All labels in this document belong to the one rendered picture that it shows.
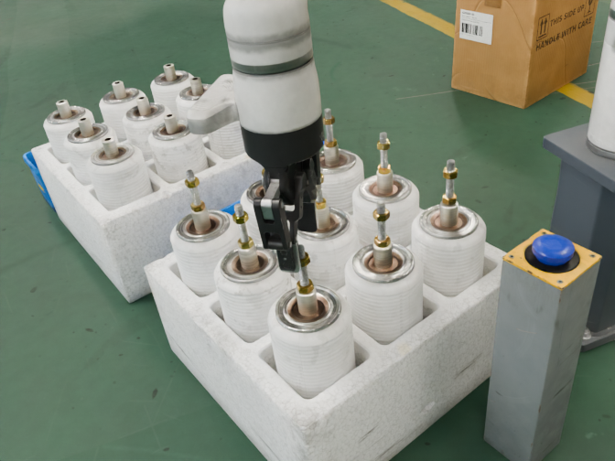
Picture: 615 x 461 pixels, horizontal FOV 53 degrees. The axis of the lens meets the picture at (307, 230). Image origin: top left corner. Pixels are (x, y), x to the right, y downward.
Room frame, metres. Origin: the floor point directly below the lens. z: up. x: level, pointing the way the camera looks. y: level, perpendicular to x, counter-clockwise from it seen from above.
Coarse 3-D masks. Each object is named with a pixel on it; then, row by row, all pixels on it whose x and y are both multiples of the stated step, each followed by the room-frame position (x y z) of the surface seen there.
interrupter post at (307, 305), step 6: (300, 294) 0.50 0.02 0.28; (306, 294) 0.50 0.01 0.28; (312, 294) 0.50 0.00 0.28; (300, 300) 0.50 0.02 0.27; (306, 300) 0.50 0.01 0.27; (312, 300) 0.50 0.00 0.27; (300, 306) 0.50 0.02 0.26; (306, 306) 0.50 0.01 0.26; (312, 306) 0.50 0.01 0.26; (300, 312) 0.50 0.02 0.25; (306, 312) 0.50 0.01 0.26; (312, 312) 0.50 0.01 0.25
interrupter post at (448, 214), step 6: (444, 204) 0.64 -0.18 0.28; (456, 204) 0.64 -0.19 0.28; (444, 210) 0.63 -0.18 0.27; (450, 210) 0.63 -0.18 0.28; (456, 210) 0.63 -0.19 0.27; (444, 216) 0.63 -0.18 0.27; (450, 216) 0.63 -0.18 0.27; (456, 216) 0.63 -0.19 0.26; (444, 222) 0.63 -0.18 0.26; (450, 222) 0.63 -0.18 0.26; (456, 222) 0.63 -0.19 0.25
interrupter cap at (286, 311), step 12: (324, 288) 0.54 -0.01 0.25; (288, 300) 0.53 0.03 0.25; (324, 300) 0.52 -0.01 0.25; (336, 300) 0.52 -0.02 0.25; (276, 312) 0.51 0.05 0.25; (288, 312) 0.51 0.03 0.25; (324, 312) 0.50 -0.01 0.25; (336, 312) 0.50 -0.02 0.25; (288, 324) 0.49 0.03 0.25; (300, 324) 0.49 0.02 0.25; (312, 324) 0.48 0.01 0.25; (324, 324) 0.48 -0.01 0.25
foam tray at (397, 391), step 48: (480, 288) 0.58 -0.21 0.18; (192, 336) 0.62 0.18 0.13; (432, 336) 0.51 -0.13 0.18; (480, 336) 0.57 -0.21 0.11; (240, 384) 0.52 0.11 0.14; (336, 384) 0.46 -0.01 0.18; (384, 384) 0.47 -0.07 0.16; (432, 384) 0.52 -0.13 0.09; (288, 432) 0.43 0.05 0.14; (336, 432) 0.43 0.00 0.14; (384, 432) 0.47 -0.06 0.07
